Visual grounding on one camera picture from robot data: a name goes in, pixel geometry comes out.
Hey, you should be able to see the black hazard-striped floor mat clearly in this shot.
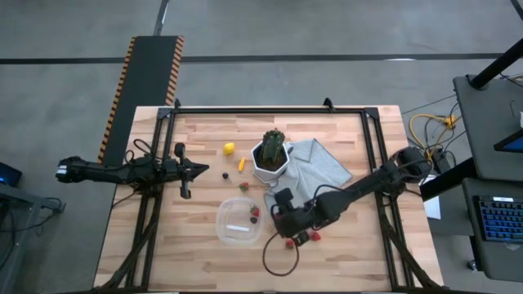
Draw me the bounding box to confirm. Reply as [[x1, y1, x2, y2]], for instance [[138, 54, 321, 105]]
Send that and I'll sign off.
[[96, 35, 185, 167]]

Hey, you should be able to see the clear plastic tupperware container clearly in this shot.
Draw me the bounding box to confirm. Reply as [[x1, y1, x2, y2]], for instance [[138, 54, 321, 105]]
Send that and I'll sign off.
[[215, 196, 266, 247]]

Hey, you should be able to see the grey metal stand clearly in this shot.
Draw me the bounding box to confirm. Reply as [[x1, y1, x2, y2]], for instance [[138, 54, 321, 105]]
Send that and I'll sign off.
[[0, 183, 66, 294]]

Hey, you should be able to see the grey waffle dish cloth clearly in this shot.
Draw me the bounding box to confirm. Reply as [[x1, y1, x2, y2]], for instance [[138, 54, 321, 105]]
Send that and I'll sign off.
[[263, 137, 355, 213]]

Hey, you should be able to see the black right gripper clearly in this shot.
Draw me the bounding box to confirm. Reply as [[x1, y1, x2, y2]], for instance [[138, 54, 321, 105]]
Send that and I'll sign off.
[[274, 205, 324, 247]]

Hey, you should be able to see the grey desk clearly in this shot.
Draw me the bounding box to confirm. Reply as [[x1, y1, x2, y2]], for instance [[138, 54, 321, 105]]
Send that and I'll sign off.
[[461, 177, 523, 283], [452, 73, 523, 183]]

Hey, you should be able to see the black slanted beam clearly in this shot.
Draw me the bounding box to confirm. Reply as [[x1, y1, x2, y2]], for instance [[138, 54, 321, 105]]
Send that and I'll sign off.
[[419, 157, 477, 202]]

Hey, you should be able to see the white angular plant pot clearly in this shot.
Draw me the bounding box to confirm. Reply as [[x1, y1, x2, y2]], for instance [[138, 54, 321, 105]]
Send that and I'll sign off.
[[250, 140, 291, 184]]

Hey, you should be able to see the green cactus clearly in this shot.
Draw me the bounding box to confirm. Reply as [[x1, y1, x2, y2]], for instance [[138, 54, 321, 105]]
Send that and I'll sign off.
[[261, 127, 287, 163]]

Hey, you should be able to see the yellow power cable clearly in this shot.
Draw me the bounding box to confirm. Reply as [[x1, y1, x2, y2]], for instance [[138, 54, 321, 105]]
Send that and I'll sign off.
[[409, 113, 458, 158]]

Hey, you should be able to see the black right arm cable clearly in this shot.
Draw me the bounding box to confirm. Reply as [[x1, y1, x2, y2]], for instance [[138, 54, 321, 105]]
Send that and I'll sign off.
[[262, 231, 301, 278]]

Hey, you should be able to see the blue-lit black device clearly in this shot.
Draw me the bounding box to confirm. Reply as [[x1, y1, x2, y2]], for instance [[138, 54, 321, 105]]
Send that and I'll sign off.
[[0, 162, 24, 188]]

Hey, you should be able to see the blue-screen tablet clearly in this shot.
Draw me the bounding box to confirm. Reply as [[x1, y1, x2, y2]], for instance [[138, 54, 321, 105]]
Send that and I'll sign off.
[[493, 129, 523, 154]]

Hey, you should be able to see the black slanted pole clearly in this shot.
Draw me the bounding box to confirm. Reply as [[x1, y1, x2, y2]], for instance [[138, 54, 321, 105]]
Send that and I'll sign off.
[[468, 37, 523, 90]]

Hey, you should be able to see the black power adapter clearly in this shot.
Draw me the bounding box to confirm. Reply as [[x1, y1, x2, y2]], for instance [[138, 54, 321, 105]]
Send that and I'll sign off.
[[431, 149, 449, 175]]

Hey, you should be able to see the black aluminium table frame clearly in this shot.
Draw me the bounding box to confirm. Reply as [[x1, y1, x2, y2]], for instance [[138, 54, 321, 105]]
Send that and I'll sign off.
[[96, 97, 442, 294]]

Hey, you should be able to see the white paper sheet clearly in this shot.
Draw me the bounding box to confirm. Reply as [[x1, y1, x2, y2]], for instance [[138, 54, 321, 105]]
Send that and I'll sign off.
[[422, 176, 443, 221]]

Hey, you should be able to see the backlit keyboard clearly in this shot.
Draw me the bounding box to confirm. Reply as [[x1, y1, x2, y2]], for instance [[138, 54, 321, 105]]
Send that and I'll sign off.
[[472, 194, 523, 243]]

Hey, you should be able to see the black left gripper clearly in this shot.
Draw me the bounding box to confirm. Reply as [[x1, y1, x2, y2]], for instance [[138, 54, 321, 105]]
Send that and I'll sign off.
[[163, 157, 210, 200]]

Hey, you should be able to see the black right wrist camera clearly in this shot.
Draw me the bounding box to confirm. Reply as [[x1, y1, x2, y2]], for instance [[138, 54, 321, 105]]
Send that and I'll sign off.
[[274, 187, 294, 207]]

